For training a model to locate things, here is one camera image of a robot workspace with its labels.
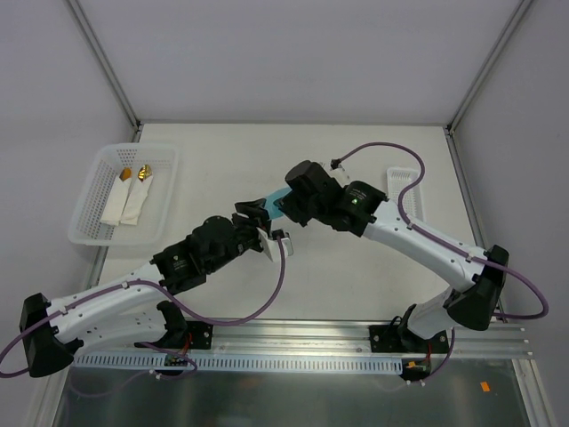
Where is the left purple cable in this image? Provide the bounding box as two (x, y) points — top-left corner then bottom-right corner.
(0, 235), (288, 398)

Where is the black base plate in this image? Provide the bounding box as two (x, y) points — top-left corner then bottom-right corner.
(156, 321), (213, 350)
(368, 324), (450, 354)

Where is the right rolled white napkin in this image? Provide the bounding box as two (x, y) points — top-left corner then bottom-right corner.
(120, 164), (153, 226)

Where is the white slotted cable duct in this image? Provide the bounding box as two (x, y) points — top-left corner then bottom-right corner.
(74, 351), (403, 375)

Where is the large white plastic basket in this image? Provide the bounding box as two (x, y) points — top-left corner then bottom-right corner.
(68, 143), (179, 246)

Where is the aluminium mounting rail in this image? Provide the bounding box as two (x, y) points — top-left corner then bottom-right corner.
(204, 319), (534, 359)

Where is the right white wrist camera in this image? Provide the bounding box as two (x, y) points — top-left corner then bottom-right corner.
(328, 159), (350, 187)

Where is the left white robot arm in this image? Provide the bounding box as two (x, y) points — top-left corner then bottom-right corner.
(20, 198), (271, 378)

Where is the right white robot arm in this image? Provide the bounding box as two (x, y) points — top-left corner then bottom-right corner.
(275, 160), (509, 352)

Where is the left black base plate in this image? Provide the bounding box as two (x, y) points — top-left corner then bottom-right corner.
(156, 321), (213, 350)

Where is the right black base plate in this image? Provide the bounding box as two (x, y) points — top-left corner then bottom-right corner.
(368, 324), (450, 354)

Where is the small white utensil tray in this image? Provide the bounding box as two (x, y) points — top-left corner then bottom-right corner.
(384, 166), (426, 223)

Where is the blue paper napkin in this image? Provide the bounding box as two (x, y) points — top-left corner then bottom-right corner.
(263, 188), (291, 221)

